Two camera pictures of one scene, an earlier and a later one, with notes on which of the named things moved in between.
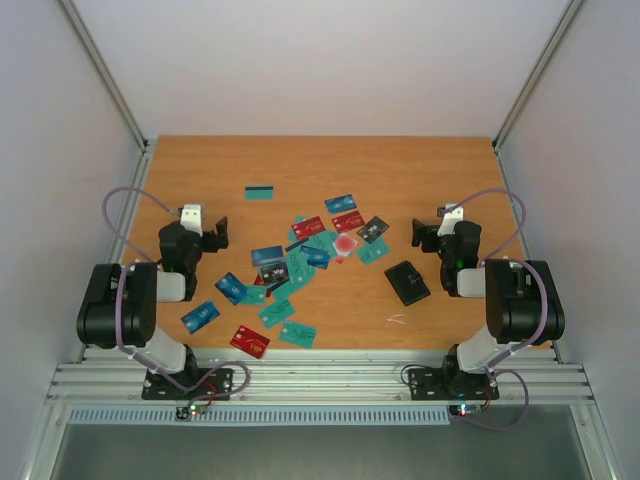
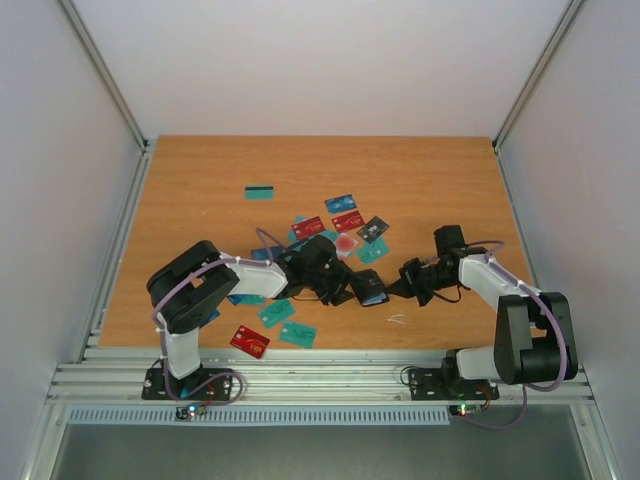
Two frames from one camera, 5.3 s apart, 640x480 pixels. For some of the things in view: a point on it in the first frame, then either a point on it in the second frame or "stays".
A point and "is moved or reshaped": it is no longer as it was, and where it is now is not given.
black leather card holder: [407, 283] is moved or reshaped
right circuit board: [464, 409] stays
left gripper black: [222, 235] -> [344, 274]
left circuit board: [185, 413] stays
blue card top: [341, 203] stays
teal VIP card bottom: [298, 334] stays
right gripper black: [426, 238] -> [413, 278]
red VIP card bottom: [250, 341] stays
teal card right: [370, 252] stays
